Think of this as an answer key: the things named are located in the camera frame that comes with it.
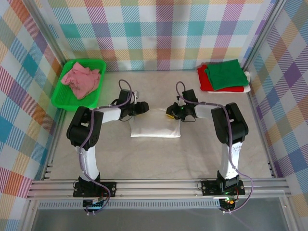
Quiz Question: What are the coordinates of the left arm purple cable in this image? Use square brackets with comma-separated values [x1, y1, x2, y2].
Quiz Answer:
[78, 79, 136, 215]

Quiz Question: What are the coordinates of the grey slotted cable duct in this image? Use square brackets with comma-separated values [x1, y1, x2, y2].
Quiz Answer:
[38, 201, 221, 209]

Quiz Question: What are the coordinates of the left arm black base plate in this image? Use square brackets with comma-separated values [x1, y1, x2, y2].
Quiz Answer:
[73, 181, 117, 198]

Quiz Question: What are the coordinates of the red folded t-shirt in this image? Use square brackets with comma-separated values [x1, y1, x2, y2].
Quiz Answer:
[197, 64, 244, 93]

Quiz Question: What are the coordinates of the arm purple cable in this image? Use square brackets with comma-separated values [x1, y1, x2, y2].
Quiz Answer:
[175, 81, 253, 215]
[78, 79, 136, 215]

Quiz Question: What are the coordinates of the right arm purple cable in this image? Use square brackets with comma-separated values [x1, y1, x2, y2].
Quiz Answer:
[175, 81, 253, 215]

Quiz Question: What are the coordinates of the plain white folded t-shirt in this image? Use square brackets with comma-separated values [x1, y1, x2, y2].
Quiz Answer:
[207, 71, 251, 94]

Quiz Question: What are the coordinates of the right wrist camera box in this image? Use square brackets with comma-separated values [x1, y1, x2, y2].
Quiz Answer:
[181, 89, 198, 104]

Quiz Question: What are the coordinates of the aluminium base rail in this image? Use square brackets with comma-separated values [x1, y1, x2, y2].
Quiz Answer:
[26, 179, 292, 200]

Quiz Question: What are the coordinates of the white t-shirt with red print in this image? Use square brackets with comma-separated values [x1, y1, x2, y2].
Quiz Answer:
[129, 108, 181, 139]

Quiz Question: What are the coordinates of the green plastic basket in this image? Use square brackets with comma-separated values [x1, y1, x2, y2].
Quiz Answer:
[51, 59, 107, 112]

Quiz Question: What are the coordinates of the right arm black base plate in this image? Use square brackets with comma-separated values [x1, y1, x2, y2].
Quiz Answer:
[201, 179, 246, 196]

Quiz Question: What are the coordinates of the green folded t-shirt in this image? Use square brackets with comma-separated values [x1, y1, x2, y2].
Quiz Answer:
[205, 59, 249, 91]

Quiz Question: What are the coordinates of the aluminium frame post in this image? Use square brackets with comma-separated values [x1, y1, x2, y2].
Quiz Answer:
[31, 0, 68, 64]
[242, 0, 288, 72]

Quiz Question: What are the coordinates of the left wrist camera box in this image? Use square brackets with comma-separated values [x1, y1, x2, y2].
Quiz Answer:
[119, 89, 141, 104]

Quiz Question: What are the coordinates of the pink crumpled t-shirt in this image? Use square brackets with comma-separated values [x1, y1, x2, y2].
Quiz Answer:
[60, 62, 102, 100]

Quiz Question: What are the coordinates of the aluminium side rail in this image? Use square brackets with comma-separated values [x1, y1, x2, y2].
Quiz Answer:
[40, 109, 68, 181]
[247, 84, 280, 179]

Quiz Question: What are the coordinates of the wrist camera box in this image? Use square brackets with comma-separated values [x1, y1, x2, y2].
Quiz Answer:
[119, 89, 141, 104]
[181, 89, 198, 104]

